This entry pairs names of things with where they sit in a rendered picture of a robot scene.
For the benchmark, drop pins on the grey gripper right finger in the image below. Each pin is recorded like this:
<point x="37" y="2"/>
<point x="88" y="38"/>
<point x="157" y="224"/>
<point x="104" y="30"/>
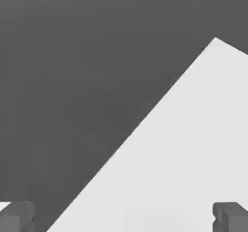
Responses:
<point x="230" y="219"/>

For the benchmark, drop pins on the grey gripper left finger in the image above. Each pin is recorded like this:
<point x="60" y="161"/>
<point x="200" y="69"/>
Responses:
<point x="17" y="218"/>

